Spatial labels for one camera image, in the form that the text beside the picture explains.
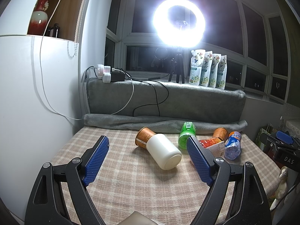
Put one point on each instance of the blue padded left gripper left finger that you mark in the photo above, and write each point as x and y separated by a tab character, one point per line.
93	158

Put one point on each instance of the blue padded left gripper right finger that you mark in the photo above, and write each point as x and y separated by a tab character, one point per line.
202	159

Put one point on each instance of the orange gold metal cup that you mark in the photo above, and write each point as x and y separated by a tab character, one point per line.
143	137

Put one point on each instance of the orange labelled snack canister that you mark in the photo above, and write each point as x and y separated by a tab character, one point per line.
215	145

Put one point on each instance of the blue crumpled plastic bottle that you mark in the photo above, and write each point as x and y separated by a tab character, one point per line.
233	146

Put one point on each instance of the white plastic jar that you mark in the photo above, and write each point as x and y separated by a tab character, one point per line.
163	151

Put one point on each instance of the green plastic jar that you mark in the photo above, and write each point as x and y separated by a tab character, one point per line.
188	129

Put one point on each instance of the grey rolled blanket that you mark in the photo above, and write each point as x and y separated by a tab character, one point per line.
156	124

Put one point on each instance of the green packaging box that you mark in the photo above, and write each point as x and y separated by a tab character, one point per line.
261	135

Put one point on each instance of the grey cushion backrest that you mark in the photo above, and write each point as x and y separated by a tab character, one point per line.
165	99

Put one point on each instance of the white lace cloth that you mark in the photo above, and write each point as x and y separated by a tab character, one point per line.
292	127

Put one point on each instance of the black power adapter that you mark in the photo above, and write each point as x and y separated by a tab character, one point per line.
117	76

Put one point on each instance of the white power strip with plugs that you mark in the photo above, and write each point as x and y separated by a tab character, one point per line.
104	72

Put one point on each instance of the white refill pouch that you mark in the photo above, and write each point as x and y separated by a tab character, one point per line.
206	68
196	66
221	73
214	68

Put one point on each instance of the black tripod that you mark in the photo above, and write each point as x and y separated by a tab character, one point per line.
176	66

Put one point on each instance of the dark bottle on shelf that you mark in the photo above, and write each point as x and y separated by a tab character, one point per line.
53	31

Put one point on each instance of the red white ceramic vase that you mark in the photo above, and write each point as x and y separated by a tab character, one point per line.
39	18

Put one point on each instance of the bright ring light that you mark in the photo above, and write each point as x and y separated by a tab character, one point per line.
179	23

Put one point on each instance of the wooden wall shelf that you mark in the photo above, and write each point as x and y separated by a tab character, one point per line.
66	13

